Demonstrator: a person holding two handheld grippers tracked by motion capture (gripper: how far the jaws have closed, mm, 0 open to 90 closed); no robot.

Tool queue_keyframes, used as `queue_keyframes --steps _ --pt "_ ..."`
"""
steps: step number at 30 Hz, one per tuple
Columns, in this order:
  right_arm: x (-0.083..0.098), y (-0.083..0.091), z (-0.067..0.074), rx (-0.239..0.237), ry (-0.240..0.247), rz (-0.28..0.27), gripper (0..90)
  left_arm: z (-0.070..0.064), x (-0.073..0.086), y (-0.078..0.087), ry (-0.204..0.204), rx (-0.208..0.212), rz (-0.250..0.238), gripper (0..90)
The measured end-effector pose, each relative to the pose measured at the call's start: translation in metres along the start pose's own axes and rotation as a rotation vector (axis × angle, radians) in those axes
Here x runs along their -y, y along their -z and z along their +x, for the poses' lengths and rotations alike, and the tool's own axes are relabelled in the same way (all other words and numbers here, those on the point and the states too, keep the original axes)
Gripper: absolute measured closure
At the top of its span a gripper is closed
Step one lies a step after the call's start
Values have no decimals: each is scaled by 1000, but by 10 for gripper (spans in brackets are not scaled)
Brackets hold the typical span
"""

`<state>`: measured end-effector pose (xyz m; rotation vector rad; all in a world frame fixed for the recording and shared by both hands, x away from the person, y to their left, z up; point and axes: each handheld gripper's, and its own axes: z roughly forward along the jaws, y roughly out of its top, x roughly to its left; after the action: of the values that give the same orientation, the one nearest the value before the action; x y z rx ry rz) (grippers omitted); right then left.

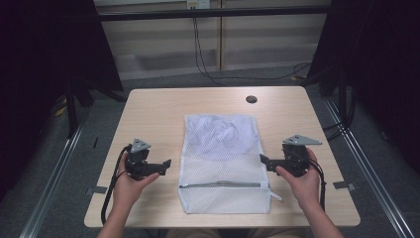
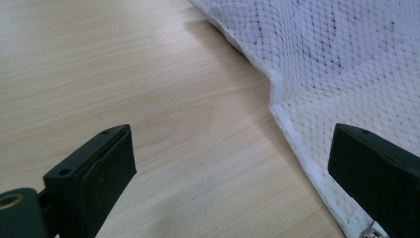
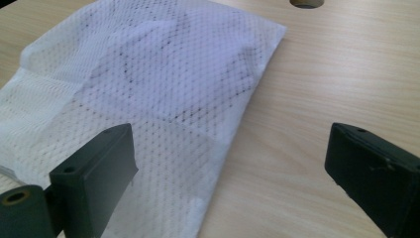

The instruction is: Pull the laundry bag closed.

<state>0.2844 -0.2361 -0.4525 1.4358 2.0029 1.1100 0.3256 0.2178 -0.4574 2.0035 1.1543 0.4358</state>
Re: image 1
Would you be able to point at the yellow object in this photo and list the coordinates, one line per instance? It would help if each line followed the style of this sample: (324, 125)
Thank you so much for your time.
(60, 110)

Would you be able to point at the white wall socket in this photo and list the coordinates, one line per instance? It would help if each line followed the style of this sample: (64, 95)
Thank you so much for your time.
(198, 4)

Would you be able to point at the white mesh laundry bag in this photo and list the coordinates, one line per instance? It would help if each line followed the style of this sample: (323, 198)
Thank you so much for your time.
(224, 172)

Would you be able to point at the white cloth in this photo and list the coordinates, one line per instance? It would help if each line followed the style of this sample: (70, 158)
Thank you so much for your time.
(218, 134)

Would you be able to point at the grey tape strip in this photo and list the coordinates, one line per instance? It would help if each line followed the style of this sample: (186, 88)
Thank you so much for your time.
(343, 185)
(97, 190)

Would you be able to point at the metal floor rail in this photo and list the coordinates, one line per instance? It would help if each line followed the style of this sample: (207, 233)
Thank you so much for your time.
(369, 178)
(49, 191)

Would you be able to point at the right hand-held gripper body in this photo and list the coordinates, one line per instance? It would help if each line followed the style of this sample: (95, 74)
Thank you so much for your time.
(295, 162)

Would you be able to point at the black curtain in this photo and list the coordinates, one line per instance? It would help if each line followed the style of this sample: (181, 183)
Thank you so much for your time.
(379, 66)
(39, 66)

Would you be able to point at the person's right hand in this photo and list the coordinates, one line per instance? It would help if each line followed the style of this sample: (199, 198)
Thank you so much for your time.
(305, 190)

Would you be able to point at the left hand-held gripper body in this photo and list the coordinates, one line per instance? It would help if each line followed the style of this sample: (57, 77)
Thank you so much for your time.
(138, 165)

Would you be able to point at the black horizontal bar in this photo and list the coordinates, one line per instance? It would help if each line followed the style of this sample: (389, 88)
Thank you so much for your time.
(211, 13)

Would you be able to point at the person's left hand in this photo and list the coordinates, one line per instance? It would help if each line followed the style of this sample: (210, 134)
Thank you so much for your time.
(127, 191)

